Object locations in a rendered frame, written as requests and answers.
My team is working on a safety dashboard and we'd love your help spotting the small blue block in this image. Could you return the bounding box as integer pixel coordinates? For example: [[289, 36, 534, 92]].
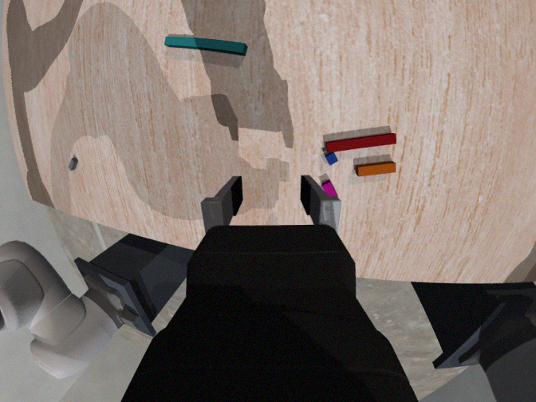
[[325, 152, 338, 166]]

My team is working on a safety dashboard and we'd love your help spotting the orange rod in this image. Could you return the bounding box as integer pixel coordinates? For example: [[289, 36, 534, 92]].
[[356, 161, 396, 177]]

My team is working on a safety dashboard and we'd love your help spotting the magenta rectangular block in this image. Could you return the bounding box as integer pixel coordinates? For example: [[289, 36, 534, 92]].
[[321, 180, 338, 197]]

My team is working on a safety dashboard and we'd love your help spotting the turquoise rod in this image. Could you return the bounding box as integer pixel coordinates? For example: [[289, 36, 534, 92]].
[[164, 37, 248, 56]]

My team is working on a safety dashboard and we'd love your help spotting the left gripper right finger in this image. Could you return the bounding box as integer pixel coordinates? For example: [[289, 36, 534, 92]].
[[300, 175, 341, 232]]

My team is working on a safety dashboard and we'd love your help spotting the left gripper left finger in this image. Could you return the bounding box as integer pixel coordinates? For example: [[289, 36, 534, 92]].
[[201, 176, 243, 234]]

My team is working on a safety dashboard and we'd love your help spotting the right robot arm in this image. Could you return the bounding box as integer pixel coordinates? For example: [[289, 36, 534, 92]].
[[458, 313, 536, 402]]

